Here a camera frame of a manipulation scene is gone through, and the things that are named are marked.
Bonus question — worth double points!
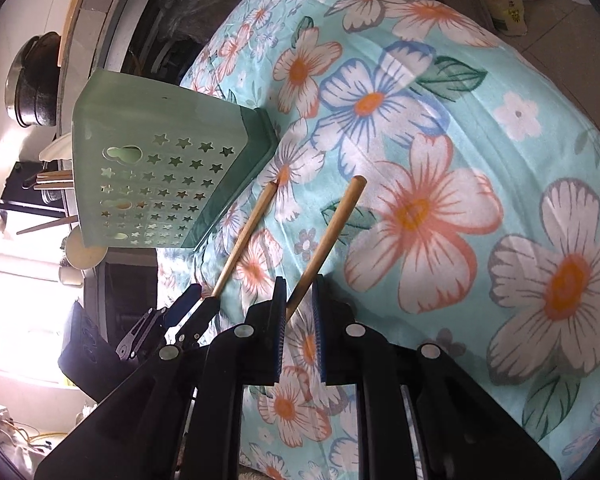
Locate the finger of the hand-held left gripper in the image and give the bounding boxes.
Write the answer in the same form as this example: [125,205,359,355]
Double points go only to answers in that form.
[121,283,204,359]
[176,296,222,349]

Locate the wooden board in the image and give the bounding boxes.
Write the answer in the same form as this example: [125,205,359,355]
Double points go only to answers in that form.
[57,0,98,68]

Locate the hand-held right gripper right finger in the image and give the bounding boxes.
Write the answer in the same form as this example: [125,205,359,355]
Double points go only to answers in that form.
[312,275,562,480]

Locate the grey concrete counter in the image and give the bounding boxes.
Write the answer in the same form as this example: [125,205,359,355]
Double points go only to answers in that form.
[55,0,221,311]

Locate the cream plastic ladle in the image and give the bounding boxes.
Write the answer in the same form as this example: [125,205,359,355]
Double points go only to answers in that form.
[62,225,108,273]

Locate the green plastic utensil holder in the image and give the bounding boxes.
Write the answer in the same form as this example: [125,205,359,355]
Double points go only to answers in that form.
[71,69,279,251]

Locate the floral blue blanket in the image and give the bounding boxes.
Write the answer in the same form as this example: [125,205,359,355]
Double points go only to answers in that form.
[155,0,600,480]

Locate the crumpled clear plastic bag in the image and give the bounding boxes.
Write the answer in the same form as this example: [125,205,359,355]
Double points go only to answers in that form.
[157,0,251,48]

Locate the black pot with lid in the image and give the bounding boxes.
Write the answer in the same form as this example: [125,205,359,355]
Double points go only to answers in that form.
[0,160,68,216]

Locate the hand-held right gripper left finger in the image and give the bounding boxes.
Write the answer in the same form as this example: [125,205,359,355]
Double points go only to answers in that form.
[34,276,288,480]

